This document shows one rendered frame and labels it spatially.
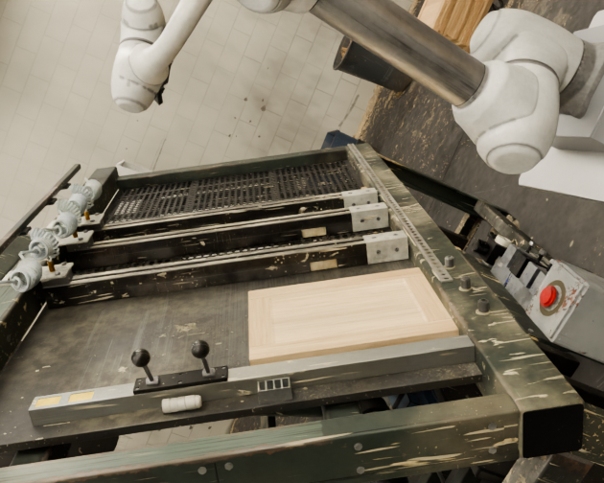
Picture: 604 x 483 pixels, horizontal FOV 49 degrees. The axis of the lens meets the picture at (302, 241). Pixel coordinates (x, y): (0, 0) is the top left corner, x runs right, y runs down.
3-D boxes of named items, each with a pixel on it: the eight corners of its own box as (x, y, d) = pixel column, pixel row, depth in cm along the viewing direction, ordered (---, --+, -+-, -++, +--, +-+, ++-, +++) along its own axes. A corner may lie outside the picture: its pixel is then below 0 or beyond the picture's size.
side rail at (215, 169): (348, 172, 320) (346, 149, 316) (121, 202, 316) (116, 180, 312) (346, 167, 327) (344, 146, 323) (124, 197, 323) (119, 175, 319)
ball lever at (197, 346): (219, 382, 141) (208, 351, 131) (200, 385, 141) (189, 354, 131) (218, 367, 143) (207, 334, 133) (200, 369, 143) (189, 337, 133)
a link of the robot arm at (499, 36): (586, 21, 149) (504, -22, 144) (584, 81, 140) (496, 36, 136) (539, 65, 163) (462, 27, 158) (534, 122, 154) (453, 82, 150)
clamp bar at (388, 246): (410, 261, 196) (406, 183, 188) (8, 317, 192) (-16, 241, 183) (403, 248, 205) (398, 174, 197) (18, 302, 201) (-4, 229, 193)
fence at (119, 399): (475, 361, 143) (475, 345, 141) (33, 426, 139) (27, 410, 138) (467, 350, 147) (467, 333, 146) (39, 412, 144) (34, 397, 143)
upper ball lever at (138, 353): (162, 391, 141) (148, 359, 130) (145, 393, 140) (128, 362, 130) (162, 375, 143) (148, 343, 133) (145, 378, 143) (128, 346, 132)
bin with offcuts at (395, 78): (430, 42, 572) (363, 10, 558) (406, 99, 578) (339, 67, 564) (411, 49, 622) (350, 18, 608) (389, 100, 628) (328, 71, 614)
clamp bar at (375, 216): (390, 228, 223) (385, 160, 215) (36, 277, 219) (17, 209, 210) (384, 219, 232) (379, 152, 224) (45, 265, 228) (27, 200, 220)
